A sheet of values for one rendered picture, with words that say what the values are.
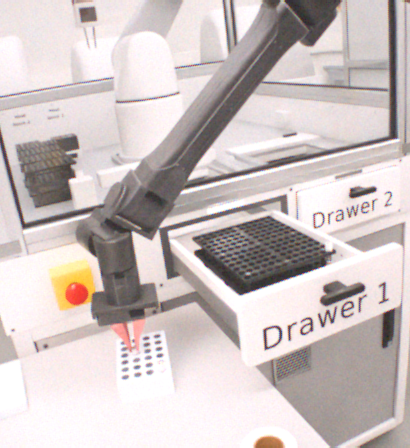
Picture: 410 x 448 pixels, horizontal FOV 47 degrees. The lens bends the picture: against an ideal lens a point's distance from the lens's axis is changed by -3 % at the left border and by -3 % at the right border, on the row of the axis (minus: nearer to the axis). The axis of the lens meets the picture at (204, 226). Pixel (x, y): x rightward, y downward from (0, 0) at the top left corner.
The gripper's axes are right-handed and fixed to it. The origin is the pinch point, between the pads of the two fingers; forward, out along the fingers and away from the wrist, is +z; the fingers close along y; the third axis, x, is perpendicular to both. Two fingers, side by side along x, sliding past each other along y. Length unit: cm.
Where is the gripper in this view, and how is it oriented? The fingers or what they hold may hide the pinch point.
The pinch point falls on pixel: (133, 345)
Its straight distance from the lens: 80.1
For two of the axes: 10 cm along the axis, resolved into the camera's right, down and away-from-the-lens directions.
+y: -9.8, 1.6, -1.4
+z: 1.0, 9.3, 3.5
